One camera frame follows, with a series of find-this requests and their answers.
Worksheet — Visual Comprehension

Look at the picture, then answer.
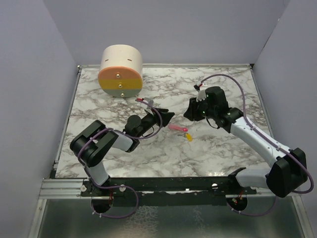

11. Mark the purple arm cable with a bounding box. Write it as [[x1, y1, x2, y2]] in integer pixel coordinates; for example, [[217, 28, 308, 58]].
[[77, 98, 164, 219], [202, 73, 313, 216]]

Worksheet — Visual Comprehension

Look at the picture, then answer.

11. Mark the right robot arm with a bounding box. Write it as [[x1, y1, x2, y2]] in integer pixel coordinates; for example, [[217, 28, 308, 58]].
[[183, 86, 308, 198]]

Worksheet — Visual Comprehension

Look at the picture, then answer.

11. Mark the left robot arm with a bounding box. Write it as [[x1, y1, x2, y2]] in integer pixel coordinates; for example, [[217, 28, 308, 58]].
[[69, 108, 175, 196]]

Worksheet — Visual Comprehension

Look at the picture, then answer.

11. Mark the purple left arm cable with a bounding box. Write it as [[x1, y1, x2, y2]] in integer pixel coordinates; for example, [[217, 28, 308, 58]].
[[77, 98, 164, 219]]

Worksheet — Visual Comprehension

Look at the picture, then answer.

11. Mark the pink strap keyring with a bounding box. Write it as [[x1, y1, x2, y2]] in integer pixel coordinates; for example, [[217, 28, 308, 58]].
[[168, 124, 188, 133]]

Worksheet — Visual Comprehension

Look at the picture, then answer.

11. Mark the round three-drawer storage box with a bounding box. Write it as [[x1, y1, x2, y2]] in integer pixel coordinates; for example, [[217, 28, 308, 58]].
[[98, 45, 143, 98]]

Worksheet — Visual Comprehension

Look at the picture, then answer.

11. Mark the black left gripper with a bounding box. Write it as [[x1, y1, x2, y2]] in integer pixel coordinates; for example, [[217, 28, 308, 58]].
[[136, 107, 174, 138]]

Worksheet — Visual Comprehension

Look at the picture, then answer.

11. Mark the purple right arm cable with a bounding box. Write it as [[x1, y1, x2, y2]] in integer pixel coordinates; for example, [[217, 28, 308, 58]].
[[202, 73, 313, 216]]

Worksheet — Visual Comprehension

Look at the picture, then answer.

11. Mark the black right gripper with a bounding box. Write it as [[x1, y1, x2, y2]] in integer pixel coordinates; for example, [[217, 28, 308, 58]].
[[184, 96, 216, 121]]

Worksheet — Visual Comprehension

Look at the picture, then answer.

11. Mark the aluminium table frame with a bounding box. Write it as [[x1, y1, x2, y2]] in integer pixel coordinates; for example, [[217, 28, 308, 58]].
[[30, 65, 308, 238]]

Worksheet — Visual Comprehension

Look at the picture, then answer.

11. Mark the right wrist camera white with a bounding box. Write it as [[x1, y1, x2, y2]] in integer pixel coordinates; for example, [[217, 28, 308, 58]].
[[194, 82, 207, 102]]

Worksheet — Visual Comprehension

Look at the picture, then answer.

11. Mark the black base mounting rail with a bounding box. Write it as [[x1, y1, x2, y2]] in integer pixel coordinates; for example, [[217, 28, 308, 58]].
[[81, 177, 256, 207]]

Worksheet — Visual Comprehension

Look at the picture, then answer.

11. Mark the yellow key tag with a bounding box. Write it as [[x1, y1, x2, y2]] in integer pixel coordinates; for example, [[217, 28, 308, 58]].
[[186, 133, 193, 142]]

